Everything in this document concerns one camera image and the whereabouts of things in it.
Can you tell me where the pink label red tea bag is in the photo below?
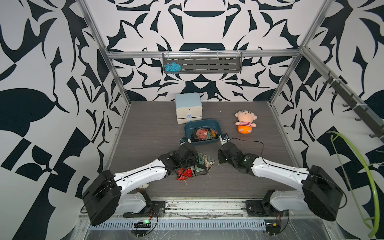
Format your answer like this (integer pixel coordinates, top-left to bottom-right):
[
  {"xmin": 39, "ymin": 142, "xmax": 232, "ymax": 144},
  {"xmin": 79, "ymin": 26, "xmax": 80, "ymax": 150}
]
[{"xmin": 195, "ymin": 129, "xmax": 209, "ymax": 141}]

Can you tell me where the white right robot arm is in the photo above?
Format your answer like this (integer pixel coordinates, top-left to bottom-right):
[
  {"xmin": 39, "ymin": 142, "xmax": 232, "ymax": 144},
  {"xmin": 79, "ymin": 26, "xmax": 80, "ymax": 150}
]
[{"xmin": 218, "ymin": 140, "xmax": 345, "ymax": 222}]

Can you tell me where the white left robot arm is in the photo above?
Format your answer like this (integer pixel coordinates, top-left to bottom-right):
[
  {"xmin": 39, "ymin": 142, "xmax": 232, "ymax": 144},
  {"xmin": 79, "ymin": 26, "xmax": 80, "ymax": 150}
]
[{"xmin": 82, "ymin": 142, "xmax": 198, "ymax": 226}]

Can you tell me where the teal label tea bag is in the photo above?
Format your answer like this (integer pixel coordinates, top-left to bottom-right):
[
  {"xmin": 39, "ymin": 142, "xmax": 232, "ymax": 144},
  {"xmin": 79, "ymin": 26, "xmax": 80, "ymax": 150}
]
[{"xmin": 194, "ymin": 153, "xmax": 215, "ymax": 176}]

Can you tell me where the teal plastic storage box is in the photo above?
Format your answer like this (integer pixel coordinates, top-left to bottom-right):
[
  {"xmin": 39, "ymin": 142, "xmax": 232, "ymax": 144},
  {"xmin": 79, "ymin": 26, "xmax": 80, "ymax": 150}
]
[{"xmin": 184, "ymin": 119, "xmax": 222, "ymax": 145}]

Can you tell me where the blue white drawer box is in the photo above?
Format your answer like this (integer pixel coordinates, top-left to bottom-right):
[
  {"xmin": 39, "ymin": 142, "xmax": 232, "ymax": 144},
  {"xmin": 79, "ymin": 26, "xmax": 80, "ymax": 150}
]
[{"xmin": 175, "ymin": 93, "xmax": 203, "ymax": 124}]

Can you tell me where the black right connector box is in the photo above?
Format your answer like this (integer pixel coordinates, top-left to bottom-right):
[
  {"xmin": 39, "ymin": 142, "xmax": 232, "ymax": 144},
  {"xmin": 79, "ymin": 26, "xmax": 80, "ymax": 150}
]
[{"xmin": 266, "ymin": 223, "xmax": 281, "ymax": 236}]

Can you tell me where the pink plush doll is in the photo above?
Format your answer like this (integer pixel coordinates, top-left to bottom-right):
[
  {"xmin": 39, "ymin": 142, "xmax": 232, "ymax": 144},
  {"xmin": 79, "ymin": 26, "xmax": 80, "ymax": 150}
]
[{"xmin": 235, "ymin": 110, "xmax": 257, "ymax": 134}]

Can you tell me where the brown plush toy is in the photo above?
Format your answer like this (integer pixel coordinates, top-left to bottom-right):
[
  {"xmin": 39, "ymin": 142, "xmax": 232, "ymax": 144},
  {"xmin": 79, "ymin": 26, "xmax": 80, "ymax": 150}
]
[{"xmin": 139, "ymin": 184, "xmax": 149, "ymax": 189}]

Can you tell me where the green led circuit board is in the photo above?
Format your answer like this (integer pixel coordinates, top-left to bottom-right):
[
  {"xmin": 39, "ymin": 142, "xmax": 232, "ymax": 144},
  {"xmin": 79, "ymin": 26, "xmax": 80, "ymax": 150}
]
[{"xmin": 134, "ymin": 220, "xmax": 152, "ymax": 229}]

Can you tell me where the blue crocheted cloth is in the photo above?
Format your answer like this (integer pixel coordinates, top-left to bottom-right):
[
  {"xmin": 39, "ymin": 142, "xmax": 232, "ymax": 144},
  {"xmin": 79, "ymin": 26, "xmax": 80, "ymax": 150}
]
[{"xmin": 164, "ymin": 62, "xmax": 182, "ymax": 74}]

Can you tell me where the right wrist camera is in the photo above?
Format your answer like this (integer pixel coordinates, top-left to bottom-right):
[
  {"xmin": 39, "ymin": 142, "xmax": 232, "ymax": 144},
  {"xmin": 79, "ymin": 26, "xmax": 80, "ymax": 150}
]
[{"xmin": 219, "ymin": 134, "xmax": 231, "ymax": 146}]

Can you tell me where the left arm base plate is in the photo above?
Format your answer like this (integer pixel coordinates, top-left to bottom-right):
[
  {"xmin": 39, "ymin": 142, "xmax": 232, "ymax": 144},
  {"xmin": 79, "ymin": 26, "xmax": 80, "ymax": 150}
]
[{"xmin": 123, "ymin": 192, "xmax": 166, "ymax": 218}]

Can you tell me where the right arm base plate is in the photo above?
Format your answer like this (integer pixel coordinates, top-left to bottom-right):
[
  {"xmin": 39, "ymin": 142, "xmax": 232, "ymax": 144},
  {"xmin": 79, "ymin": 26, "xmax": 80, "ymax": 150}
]
[{"xmin": 245, "ymin": 190, "xmax": 279, "ymax": 217}]

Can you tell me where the grey wall rack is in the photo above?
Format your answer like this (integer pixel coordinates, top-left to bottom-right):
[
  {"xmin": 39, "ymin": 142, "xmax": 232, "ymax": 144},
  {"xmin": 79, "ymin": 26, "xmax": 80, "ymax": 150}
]
[{"xmin": 162, "ymin": 52, "xmax": 243, "ymax": 75}]

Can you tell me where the perforated metal front rail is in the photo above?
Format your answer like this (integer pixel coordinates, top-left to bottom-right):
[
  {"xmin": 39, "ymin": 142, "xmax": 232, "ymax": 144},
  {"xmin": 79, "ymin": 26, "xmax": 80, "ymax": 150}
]
[{"xmin": 89, "ymin": 219, "xmax": 266, "ymax": 231}]

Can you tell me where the black hook rail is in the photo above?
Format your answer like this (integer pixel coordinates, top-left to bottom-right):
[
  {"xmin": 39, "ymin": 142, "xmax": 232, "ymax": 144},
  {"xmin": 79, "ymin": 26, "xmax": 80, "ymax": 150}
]
[{"xmin": 323, "ymin": 71, "xmax": 384, "ymax": 143}]

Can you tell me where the green hose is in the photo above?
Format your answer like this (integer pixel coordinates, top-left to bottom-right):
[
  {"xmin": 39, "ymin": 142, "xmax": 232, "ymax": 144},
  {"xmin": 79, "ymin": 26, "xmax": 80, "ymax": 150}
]
[{"xmin": 327, "ymin": 130, "xmax": 381, "ymax": 239}]

